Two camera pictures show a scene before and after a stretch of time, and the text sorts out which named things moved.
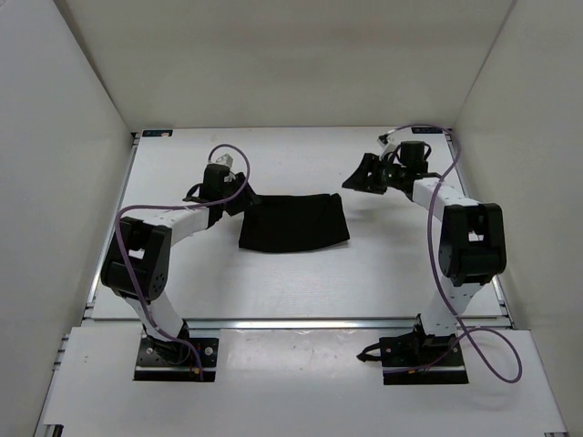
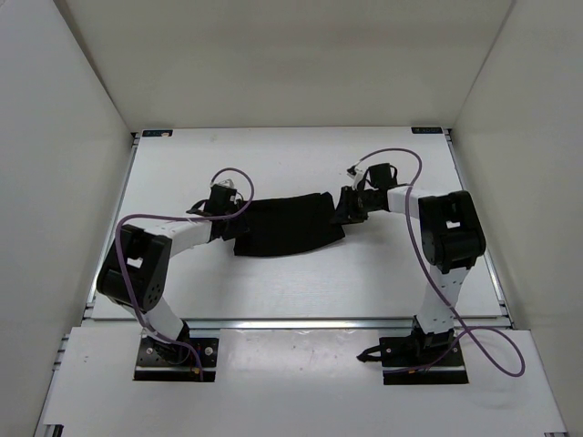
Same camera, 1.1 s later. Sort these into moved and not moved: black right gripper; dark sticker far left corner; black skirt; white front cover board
Moved: black right gripper
Not moved: dark sticker far left corner; white front cover board; black skirt
